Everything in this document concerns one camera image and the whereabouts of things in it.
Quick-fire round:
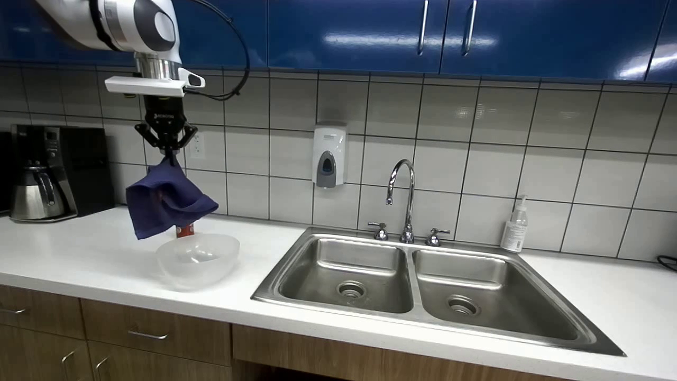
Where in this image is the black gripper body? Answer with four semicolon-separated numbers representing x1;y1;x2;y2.
141;95;188;141

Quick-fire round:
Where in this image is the blue towel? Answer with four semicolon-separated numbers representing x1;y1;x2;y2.
125;154;220;240

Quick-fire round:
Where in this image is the clear plastic bowl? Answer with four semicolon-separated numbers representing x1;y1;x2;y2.
153;231;241;292

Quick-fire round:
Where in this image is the black coffee machine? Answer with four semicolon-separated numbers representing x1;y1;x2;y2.
11;122;115;221

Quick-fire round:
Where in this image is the blue cabinet door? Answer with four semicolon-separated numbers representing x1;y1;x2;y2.
645;0;677;89
171;0;269;72
0;0;72;67
442;0;668;86
262;0;449;75

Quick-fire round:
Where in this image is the steel coffee carafe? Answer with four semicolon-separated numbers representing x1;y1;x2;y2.
8;163;78;223

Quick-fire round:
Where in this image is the wide wooden drawer front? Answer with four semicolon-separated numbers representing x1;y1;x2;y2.
78;299;235;366

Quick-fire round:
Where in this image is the narrow wooden drawer front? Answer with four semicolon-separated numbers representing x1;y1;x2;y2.
0;283;84;341

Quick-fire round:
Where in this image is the steel double sink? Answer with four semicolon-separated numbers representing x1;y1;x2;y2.
250;227;625;358

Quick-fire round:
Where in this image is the wooden base cabinet door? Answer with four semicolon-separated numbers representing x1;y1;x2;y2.
86;341;235;381
0;323;95;381

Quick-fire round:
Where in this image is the chrome gooseneck faucet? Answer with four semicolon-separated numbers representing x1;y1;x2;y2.
383;156;419;245

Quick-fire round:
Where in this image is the wooden sink front panel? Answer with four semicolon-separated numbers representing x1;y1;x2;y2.
230;321;569;381

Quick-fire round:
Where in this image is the clear soap pump bottle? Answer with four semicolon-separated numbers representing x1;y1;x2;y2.
496;195;530;254

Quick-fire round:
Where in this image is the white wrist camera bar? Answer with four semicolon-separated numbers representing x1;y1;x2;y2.
104;66;207;99

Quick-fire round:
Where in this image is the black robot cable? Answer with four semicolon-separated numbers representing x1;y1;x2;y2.
184;0;253;103

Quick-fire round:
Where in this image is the white wall soap dispenser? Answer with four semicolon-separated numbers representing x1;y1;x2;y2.
310;124;348;191

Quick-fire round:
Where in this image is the chrome faucet handle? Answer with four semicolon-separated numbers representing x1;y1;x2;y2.
367;220;390;244
422;227;453;247

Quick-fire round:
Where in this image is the silver cabinet handle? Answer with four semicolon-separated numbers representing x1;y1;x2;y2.
416;0;431;56
460;0;480;59

